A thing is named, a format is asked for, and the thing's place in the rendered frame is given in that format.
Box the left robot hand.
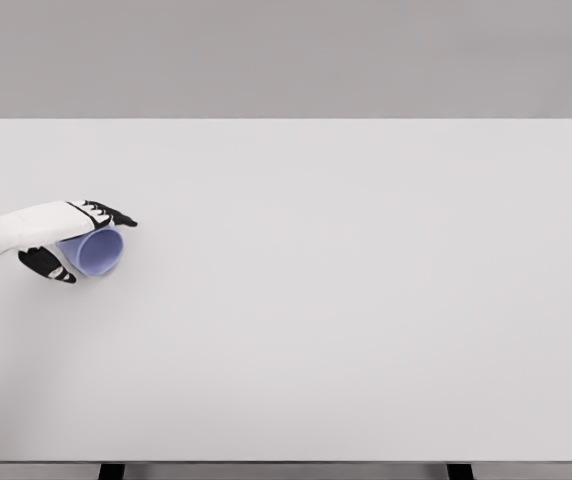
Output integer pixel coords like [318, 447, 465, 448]
[1, 199, 139, 285]

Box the lavender plastic cup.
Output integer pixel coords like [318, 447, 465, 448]
[56, 227, 125, 279]

